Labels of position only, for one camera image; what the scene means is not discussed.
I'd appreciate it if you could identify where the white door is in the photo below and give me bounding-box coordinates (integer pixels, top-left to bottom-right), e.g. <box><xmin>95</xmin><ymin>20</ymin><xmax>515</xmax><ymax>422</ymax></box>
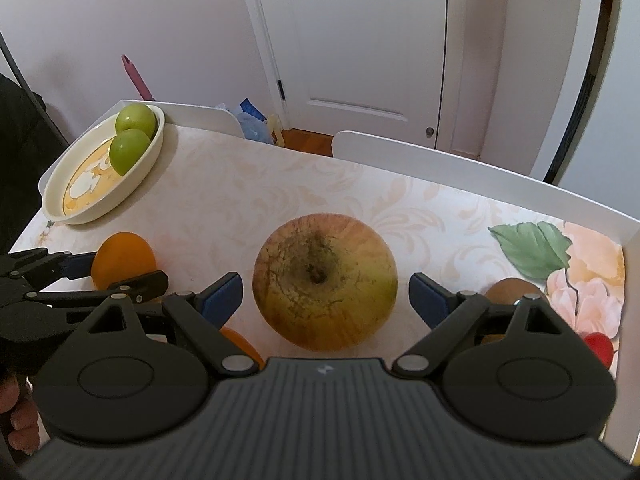
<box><xmin>250</xmin><ymin>0</ymin><xmax>448</xmax><ymax>151</ymax></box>

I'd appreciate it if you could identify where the blue water bottle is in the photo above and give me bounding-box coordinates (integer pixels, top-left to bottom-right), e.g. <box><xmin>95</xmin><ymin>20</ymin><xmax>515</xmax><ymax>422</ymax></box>
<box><xmin>235</xmin><ymin>111</ymin><xmax>274</xmax><ymax>144</ymax></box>

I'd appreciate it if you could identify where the large yellow apple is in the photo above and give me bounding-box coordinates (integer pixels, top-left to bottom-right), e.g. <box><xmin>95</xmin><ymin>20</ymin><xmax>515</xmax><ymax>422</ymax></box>
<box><xmin>252</xmin><ymin>213</ymin><xmax>399</xmax><ymax>352</ymax></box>

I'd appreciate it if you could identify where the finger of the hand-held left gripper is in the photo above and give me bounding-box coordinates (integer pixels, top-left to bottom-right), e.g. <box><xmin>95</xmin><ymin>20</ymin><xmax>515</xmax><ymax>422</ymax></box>
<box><xmin>25</xmin><ymin>269</ymin><xmax>170</xmax><ymax>311</ymax></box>
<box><xmin>0</xmin><ymin>248</ymin><xmax>100</xmax><ymax>292</ymax></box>

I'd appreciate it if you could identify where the green apple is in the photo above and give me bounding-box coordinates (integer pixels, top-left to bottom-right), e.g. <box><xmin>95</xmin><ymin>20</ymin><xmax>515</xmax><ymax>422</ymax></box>
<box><xmin>109</xmin><ymin>128</ymin><xmax>152</xmax><ymax>177</ymax></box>
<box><xmin>115</xmin><ymin>102</ymin><xmax>158</xmax><ymax>135</ymax></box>

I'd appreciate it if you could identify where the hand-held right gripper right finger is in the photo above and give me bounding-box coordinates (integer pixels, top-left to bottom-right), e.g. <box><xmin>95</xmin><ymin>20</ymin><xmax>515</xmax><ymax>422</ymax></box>
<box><xmin>392</xmin><ymin>271</ymin><xmax>573</xmax><ymax>377</ymax></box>

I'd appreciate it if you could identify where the person's black jacket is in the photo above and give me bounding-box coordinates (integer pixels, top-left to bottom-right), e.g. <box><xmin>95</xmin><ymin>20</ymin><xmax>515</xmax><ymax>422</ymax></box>
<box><xmin>0</xmin><ymin>72</ymin><xmax>68</xmax><ymax>253</ymax></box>

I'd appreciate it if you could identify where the person's left hand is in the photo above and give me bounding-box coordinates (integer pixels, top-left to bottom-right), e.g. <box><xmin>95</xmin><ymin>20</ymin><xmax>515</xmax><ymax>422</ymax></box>
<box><xmin>0</xmin><ymin>374</ymin><xmax>42</xmax><ymax>456</ymax></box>

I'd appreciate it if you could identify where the orange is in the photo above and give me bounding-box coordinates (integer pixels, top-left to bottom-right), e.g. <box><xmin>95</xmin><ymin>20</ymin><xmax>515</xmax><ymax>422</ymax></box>
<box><xmin>220</xmin><ymin>327</ymin><xmax>265</xmax><ymax>371</ymax></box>
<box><xmin>91</xmin><ymin>232</ymin><xmax>157</xmax><ymax>291</ymax></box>

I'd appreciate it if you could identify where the pink broom handle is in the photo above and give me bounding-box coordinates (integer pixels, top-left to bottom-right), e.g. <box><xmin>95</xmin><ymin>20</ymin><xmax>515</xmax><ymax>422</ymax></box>
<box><xmin>121</xmin><ymin>54</ymin><xmax>156</xmax><ymax>102</ymax></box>

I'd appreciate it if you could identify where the brown kiwi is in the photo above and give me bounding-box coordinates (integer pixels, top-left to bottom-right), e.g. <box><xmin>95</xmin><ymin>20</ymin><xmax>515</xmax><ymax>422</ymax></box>
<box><xmin>484</xmin><ymin>277</ymin><xmax>543</xmax><ymax>306</ymax></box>

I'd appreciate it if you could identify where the cream oval bowl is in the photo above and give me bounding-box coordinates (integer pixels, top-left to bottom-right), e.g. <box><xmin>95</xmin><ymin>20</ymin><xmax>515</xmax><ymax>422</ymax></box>
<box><xmin>41</xmin><ymin>101</ymin><xmax>166</xmax><ymax>225</ymax></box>

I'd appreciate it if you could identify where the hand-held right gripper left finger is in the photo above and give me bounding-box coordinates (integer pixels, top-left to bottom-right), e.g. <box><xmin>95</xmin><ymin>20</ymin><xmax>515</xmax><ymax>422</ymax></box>
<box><xmin>75</xmin><ymin>271</ymin><xmax>263</xmax><ymax>376</ymax></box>

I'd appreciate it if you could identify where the grey cable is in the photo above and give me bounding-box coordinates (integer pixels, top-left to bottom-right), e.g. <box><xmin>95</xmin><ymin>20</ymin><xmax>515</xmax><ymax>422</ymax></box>
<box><xmin>0</xmin><ymin>30</ymin><xmax>68</xmax><ymax>148</ymax></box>

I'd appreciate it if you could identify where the floral tablecloth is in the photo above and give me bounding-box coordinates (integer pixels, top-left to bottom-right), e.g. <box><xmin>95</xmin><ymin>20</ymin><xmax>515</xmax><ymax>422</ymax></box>
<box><xmin>7</xmin><ymin>122</ymin><xmax>626</xmax><ymax>376</ymax></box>

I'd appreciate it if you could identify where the red apple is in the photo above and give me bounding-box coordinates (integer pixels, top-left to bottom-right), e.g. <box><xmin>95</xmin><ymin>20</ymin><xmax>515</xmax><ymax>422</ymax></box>
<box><xmin>582</xmin><ymin>332</ymin><xmax>615</xmax><ymax>371</ymax></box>

